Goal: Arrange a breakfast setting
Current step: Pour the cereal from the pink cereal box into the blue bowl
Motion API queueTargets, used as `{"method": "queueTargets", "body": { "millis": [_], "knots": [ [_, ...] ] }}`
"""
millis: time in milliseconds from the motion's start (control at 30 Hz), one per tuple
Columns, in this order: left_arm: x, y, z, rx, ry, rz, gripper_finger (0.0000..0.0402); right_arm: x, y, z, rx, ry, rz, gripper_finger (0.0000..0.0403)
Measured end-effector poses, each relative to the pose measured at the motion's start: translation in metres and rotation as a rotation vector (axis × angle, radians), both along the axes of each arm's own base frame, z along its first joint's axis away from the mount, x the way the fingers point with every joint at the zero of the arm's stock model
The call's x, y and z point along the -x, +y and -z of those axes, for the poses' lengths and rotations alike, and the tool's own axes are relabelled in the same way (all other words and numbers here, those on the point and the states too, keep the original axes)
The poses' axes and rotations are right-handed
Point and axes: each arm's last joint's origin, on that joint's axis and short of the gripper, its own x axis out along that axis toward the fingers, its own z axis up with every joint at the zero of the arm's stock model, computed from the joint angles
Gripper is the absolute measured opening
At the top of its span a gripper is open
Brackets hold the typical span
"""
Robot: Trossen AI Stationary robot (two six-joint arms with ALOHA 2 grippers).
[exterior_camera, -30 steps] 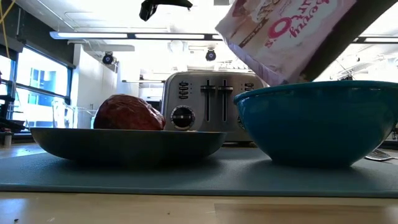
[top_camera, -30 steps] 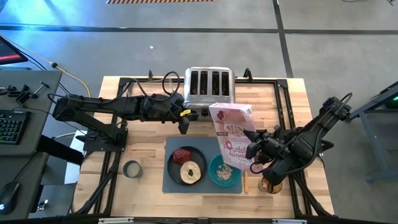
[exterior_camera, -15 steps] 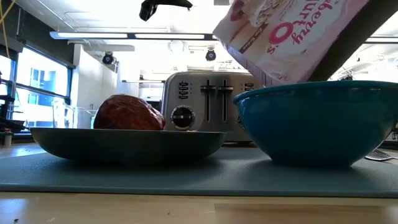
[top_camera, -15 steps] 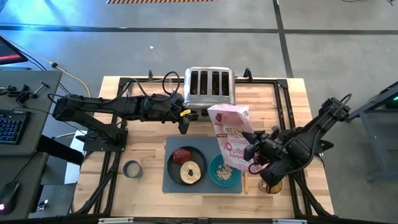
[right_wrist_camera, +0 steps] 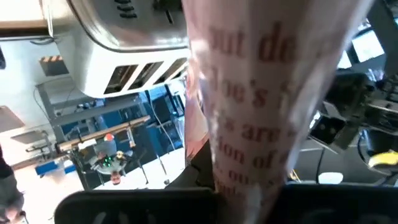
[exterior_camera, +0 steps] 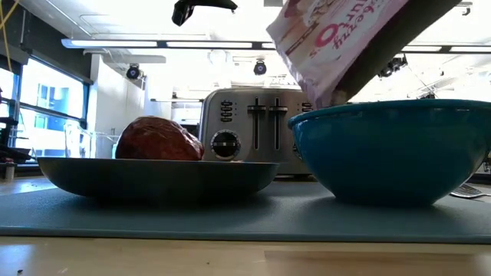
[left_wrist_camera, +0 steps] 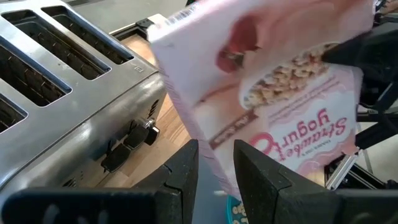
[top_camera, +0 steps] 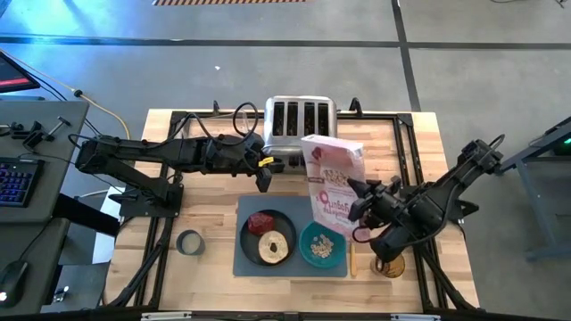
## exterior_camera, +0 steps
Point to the pink cereal box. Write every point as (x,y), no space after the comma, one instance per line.
(333,42)

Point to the red-brown pastry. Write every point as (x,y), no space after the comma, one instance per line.
(159,140)

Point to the silver metal utensil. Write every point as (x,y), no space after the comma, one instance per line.
(468,191)

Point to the stainless steel toaster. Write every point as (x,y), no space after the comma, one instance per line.
(253,126)

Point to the grey shallow plate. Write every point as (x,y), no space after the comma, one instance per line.
(153,178)

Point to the clear plastic bin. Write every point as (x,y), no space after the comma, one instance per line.
(92,143)

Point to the black track spotlight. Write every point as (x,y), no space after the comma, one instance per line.
(393,65)

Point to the blue-grey placemat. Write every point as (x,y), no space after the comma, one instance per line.
(268,218)

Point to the blue ceramic bowl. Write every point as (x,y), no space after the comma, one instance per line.
(391,153)

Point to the small white cup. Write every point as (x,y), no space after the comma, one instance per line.
(9,172)

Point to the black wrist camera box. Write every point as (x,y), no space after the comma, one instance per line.
(180,13)

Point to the black ceiling dome camera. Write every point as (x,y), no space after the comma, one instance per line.
(133,72)
(260,68)

